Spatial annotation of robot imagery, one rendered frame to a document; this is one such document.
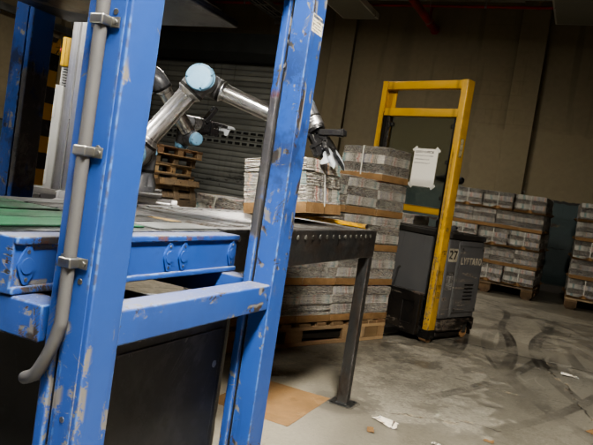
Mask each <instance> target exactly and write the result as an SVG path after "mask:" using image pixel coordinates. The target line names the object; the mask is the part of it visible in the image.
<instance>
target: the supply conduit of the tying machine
mask: <svg viewBox="0 0 593 445"><path fill-rule="evenodd" d="M110 4H111V0H97V1H96V7H95V12H91V13H90V19H89V22H90V23H91V24H92V25H91V27H92V28H93V34H92V40H91V48H90V54H89V61H88V67H87V75H86V87H85V94H84V101H83V108H82V114H81V121H80V128H79V141H78V144H74V145H73V146H72V153H73V154H74V155H76V161H75V168H74V174H73V181H72V188H71V200H70V207H69V214H68V221H67V227H66V234H65V241H64V253H61V256H59V257H58V260H57V265H58V266H59V267H61V273H60V279H59V286H58V293H57V300H56V312H55V319H54V323H53V326H52V329H51V331H50V334H49V338H48V340H47V342H46V344H45V346H44V348H43V350H42V352H41V354H40V356H39V357H38V358H37V360H36V361H35V363H34V365H33V366H32V367H31V369H29V370H25V371H23V372H21V373H20V374H19V382H20V383H22V384H27V383H31V382H34V381H39V380H40V379H41V377H42V375H43V374H44V373H45V372H46V370H47V369H48V367H49V365H50V363H51V362H52V360H53V358H54V357H55V355H56V353H57V351H58V349H59V347H60V344H61V342H62V341H63V338H64V333H65V330H66V328H67V326H68V320H69V313H70V306H71V294H72V287H73V280H74V274H75V268H79V269H83V270H87V265H88V260H86V259H82V258H79V257H77V254H78V248H79V235H80V229H81V222H82V215H83V208H84V202H85V196H86V183H87V176H88V170H89V163H90V157H92V158H98V159H102V154H103V148H101V147H92V143H93V136H94V123H95V117H96V110H97V103H98V96H99V90H100V83H101V70H102V64H103V57H104V50H105V43H106V37H107V30H108V28H120V22H121V17H110V16H109V11H110Z"/></svg>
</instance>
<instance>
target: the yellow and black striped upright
mask: <svg viewBox="0 0 593 445"><path fill-rule="evenodd" d="M60 46H61V39H59V38H56V37H55V36H53V41H52V48H51V55H50V61H49V75H48V82H47V88H46V95H45V102H44V110H43V116H42V123H41V136H40V143H39V150H38V157H37V163H36V171H35V178H34V185H42V182H43V175H44V170H45V164H46V157H47V150H48V143H49V130H50V123H51V117H52V109H53V102H54V96H55V89H56V76H57V69H58V62H59V53H60Z"/></svg>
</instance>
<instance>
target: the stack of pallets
mask: <svg viewBox="0 0 593 445"><path fill-rule="evenodd" d="M169 151H174V154H169ZM157 153H158V154H157V157H156V164H155V170H154V178H156V177H159V176H166V177H167V178H174V179H177V178H178V177H180V178H185V180H188V181H193V180H194V177H191V169H195V163H196V161H195V160H197V161H202V155H203V153H201V152H197V151H193V150H189V149H182V148H177V147H172V146H168V145H163V144H159V143H157ZM186 153H188V154H193V156H192V158H191V157H186ZM162 158H165V159H168V162H162V161H161V159H162ZM186 158H187V159H186ZM179 161H183V162H186V166H183V165H178V164H179ZM159 166H162V171H160V170H159ZM176 169H180V170H182V174H177V173H176Z"/></svg>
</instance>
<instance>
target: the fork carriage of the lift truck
mask: <svg viewBox="0 0 593 445"><path fill-rule="evenodd" d="M387 286H389V287H391V291H390V294H389V298H388V302H387V303H388V305H387V311H386V312H387V316H386V318H383V319H386V321H385V323H389V324H392V325H395V326H397V327H398V330H400V331H403V332H406V333H409V334H412V335H414V334H416V335H417V333H418V328H419V321H420V316H421V311H422V305H423V300H424V293H423V292H420V291H417V290H411V289H407V288H404V287H401V286H397V285H393V284H392V285H387Z"/></svg>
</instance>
